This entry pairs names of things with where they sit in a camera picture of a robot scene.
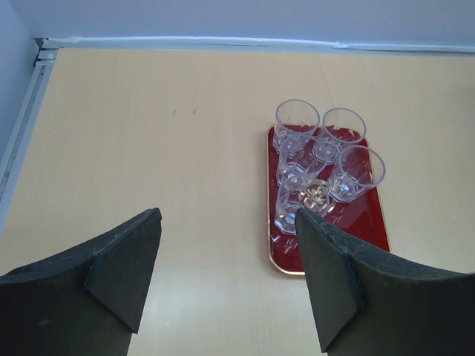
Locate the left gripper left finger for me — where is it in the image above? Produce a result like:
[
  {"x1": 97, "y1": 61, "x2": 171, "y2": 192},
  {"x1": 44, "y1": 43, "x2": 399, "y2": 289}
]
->
[{"x1": 1, "y1": 208, "x2": 162, "y2": 355}]

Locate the clear glass corner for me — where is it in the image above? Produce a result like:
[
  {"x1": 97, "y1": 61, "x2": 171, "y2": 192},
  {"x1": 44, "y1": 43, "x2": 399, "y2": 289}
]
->
[{"x1": 327, "y1": 145, "x2": 386, "y2": 202}]

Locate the red lacquer tray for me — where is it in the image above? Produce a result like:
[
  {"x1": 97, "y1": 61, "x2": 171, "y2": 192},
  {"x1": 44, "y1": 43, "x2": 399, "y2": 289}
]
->
[{"x1": 266, "y1": 127, "x2": 390, "y2": 276}]

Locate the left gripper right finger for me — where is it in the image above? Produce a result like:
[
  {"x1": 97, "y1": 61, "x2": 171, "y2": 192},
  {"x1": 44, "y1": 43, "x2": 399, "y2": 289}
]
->
[{"x1": 295, "y1": 208, "x2": 474, "y2": 355}]

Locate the clear glass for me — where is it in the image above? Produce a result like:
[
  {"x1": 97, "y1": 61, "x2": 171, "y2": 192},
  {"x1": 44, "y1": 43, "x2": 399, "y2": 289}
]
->
[
  {"x1": 276, "y1": 136, "x2": 327, "y2": 191},
  {"x1": 313, "y1": 108, "x2": 367, "y2": 165},
  {"x1": 274, "y1": 178, "x2": 336, "y2": 235},
  {"x1": 272, "y1": 99, "x2": 320, "y2": 153}
]

